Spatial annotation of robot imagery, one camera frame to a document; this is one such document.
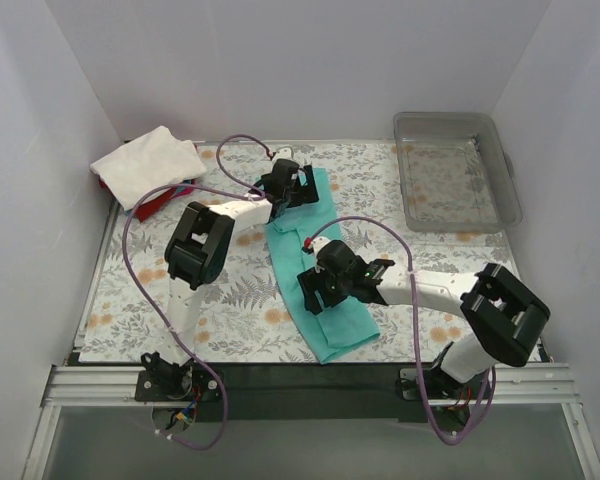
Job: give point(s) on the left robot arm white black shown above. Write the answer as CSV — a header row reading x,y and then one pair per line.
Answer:
x,y
196,254

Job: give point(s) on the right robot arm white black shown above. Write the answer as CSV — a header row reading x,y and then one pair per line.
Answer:
x,y
506,318

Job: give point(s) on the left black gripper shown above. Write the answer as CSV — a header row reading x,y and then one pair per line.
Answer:
x,y
303,187

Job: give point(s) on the white folded t shirt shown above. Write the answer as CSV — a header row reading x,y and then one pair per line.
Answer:
x,y
152,160

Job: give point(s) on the aluminium front rail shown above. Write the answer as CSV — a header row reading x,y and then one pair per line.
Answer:
x,y
537,383

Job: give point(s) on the floral table mat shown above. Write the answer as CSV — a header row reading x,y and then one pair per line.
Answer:
x,y
243,317

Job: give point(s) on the teal t shirt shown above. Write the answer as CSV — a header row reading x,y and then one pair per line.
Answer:
x,y
330,332

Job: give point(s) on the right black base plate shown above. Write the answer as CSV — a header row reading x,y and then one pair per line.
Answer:
x,y
420,385

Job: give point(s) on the clear plastic bin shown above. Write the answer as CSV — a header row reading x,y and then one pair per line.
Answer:
x,y
455,176

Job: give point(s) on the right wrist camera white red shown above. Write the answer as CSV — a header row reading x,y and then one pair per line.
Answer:
x,y
312,246

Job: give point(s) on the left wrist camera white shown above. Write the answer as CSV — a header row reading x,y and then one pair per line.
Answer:
x,y
286,152

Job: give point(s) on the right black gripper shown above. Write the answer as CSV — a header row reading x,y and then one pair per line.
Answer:
x,y
311,288

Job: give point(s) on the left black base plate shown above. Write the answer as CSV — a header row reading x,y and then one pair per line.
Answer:
x,y
183,386

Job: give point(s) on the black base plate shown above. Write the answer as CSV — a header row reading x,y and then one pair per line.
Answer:
x,y
183,386
420,385

